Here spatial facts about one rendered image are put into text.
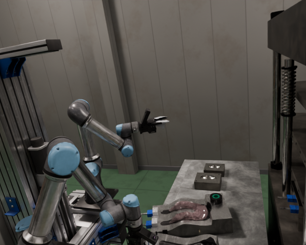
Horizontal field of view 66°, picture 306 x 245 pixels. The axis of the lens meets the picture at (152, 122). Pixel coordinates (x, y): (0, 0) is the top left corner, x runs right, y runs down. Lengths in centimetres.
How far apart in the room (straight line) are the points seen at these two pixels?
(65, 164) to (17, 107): 52
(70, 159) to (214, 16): 274
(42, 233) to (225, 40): 289
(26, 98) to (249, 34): 266
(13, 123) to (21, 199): 41
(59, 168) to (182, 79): 268
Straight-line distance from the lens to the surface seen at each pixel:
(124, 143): 151
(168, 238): 151
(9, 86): 137
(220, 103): 342
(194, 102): 346
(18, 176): 140
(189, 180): 215
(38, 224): 111
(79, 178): 119
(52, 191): 104
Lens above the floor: 192
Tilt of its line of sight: 17 degrees down
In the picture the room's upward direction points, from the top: 9 degrees counter-clockwise
